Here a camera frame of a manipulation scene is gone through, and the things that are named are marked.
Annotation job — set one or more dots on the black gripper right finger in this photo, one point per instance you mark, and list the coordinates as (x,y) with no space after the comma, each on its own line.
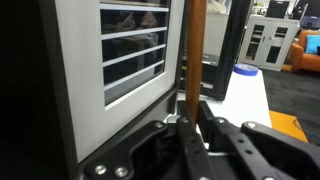
(266,150)

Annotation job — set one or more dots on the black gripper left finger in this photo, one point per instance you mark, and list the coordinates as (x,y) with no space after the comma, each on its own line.
(160,153)

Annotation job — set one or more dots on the thin wooden stick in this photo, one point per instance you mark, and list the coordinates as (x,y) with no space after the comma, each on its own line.
(196,60)

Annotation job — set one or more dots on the orange sofa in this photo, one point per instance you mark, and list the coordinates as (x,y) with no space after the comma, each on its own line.
(300,56)

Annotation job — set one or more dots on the white oven door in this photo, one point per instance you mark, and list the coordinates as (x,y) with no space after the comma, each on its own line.
(83,83)

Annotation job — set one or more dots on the white two-door cabinet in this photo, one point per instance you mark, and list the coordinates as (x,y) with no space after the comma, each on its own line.
(266,43)

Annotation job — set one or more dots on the blue cushion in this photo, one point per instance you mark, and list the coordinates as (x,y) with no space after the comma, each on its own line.
(313,45)

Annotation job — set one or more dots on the black frame 3D printer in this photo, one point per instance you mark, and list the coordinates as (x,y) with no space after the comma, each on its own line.
(230,50)

